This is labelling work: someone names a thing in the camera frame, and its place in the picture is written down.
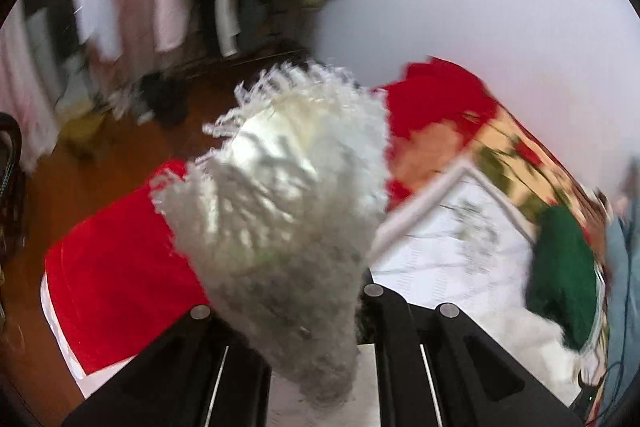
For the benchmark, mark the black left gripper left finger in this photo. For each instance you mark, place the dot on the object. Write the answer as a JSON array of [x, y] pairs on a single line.
[[199, 372]]

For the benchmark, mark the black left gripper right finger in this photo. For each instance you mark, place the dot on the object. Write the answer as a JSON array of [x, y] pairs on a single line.
[[437, 367]]

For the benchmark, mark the white fluffy sweater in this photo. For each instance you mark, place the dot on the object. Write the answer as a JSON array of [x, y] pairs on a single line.
[[277, 222]]

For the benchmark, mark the white quilted floral mat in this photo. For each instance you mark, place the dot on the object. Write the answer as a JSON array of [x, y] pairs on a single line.
[[460, 241]]

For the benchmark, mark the red floral blanket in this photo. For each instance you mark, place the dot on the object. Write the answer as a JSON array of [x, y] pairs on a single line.
[[115, 282]]

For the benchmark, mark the dark green folded garment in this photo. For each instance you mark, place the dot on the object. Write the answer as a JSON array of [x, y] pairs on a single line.
[[562, 285]]

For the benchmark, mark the blue-grey duvet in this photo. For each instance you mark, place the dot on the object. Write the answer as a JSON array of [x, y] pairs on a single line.
[[620, 406]]

